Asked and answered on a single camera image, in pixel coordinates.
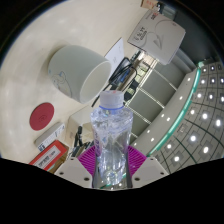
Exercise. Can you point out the open red-edged cardboard box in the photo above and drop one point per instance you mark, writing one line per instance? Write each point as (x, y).
(48, 156)

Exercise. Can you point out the clear plastic water bottle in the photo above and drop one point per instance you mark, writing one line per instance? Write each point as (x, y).
(112, 133)

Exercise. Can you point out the black desk telephone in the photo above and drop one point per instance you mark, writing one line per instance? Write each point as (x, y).
(121, 71)

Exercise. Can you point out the group of round ceiling lights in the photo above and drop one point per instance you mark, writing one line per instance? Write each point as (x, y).
(193, 138)

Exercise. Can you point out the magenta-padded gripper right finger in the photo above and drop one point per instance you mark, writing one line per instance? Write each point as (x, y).
(150, 171)

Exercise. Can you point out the small open white carton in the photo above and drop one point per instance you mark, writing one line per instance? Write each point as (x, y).
(80, 116)

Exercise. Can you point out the white ceramic mug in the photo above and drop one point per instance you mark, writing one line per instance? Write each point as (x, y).
(71, 66)

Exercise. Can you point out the small white rectangular block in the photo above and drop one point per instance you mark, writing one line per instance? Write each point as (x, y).
(50, 136)

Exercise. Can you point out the small black desk device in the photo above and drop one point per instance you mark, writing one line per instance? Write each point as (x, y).
(160, 5)

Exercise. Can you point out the large white cardboard box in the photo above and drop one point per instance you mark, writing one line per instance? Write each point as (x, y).
(156, 35)

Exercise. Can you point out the flat round red coaster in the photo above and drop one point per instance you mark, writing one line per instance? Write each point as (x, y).
(41, 116)

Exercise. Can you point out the white printed paper sheet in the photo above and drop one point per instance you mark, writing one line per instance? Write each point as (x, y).
(116, 55)

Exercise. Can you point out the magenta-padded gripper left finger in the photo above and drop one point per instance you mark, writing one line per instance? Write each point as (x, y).
(73, 171)

